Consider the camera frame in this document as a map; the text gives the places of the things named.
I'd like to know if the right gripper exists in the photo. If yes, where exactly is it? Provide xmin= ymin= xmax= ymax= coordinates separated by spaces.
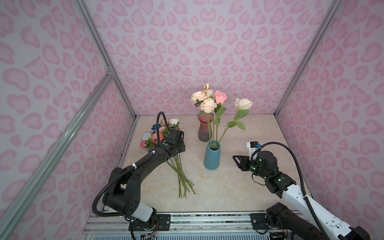
xmin=231 ymin=155 xmax=269 ymax=180

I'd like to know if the teal ceramic vase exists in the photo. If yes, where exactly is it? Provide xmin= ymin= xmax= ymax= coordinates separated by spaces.
xmin=204 ymin=141 xmax=221 ymax=170

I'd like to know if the peach rose spray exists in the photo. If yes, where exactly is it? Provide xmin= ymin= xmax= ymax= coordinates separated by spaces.
xmin=191 ymin=84 xmax=217 ymax=142

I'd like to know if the pink rose stem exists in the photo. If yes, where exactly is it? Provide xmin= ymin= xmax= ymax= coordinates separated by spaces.
xmin=214 ymin=91 xmax=227 ymax=142

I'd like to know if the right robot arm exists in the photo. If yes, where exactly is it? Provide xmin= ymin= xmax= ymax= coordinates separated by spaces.
xmin=233 ymin=151 xmax=371 ymax=240

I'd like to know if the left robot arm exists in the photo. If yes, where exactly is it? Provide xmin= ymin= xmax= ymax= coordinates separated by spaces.
xmin=95 ymin=129 xmax=186 ymax=222

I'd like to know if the red glass vase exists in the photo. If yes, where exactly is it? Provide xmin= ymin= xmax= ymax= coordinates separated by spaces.
xmin=198 ymin=114 xmax=214 ymax=142

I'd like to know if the blue rose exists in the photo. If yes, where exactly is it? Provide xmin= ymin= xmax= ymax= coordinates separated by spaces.
xmin=152 ymin=124 xmax=162 ymax=133

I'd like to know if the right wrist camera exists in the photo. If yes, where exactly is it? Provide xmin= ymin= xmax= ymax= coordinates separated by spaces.
xmin=247 ymin=141 xmax=261 ymax=157

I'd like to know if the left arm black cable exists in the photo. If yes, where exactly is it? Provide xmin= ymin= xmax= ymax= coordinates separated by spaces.
xmin=91 ymin=111 xmax=171 ymax=217

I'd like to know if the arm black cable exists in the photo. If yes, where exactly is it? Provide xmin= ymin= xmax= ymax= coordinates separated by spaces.
xmin=250 ymin=141 xmax=331 ymax=240
xmin=91 ymin=111 xmax=171 ymax=217

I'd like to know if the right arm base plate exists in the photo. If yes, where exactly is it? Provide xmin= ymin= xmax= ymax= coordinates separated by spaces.
xmin=250 ymin=213 xmax=269 ymax=231

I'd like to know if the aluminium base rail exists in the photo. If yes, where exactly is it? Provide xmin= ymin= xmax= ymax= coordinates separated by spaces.
xmin=81 ymin=212 xmax=299 ymax=240

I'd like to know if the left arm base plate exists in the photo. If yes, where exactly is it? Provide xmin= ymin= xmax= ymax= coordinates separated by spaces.
xmin=133 ymin=213 xmax=171 ymax=232

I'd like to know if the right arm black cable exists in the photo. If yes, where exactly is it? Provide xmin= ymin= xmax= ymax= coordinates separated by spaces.
xmin=250 ymin=141 xmax=331 ymax=240

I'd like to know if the aluminium frame diagonal strut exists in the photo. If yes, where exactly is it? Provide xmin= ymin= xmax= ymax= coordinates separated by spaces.
xmin=1 ymin=72 xmax=114 ymax=240

